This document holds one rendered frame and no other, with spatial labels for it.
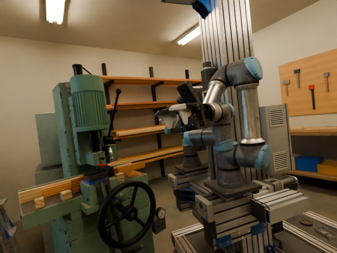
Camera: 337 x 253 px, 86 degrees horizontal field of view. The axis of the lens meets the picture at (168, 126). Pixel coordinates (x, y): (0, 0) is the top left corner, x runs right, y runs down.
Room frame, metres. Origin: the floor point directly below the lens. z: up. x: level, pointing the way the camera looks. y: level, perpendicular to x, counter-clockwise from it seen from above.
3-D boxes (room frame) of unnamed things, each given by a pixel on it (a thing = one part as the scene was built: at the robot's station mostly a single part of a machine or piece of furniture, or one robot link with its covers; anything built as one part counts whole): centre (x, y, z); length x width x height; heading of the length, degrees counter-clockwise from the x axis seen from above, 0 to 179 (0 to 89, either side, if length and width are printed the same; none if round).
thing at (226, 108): (0.72, -0.21, 1.21); 0.11 x 0.08 x 0.09; 134
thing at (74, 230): (1.16, 0.52, 0.76); 0.57 x 0.45 x 0.09; 41
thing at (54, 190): (1.08, 0.43, 0.92); 0.60 x 0.02 x 0.04; 131
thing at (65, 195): (0.83, 0.51, 0.92); 0.04 x 0.04 x 0.03; 45
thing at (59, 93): (1.29, 0.64, 1.16); 0.22 x 0.22 x 0.72; 41
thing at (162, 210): (1.08, 0.11, 0.65); 0.06 x 0.04 x 0.08; 131
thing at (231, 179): (1.00, -0.31, 0.87); 0.15 x 0.15 x 0.10
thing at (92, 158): (1.08, 0.45, 1.03); 0.14 x 0.07 x 0.09; 41
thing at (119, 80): (3.78, 0.07, 1.20); 2.71 x 0.56 x 2.40; 123
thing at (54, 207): (0.94, 0.42, 0.87); 0.61 x 0.30 x 0.06; 131
